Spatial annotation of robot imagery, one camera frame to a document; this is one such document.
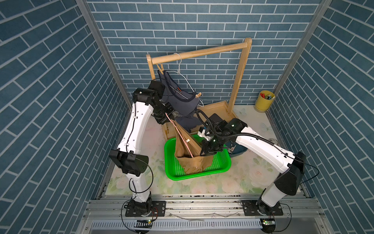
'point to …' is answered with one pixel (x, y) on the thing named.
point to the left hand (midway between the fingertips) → (179, 117)
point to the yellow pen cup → (264, 100)
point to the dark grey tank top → (183, 104)
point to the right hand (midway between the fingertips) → (201, 156)
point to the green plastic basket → (174, 170)
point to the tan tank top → (188, 152)
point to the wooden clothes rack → (217, 107)
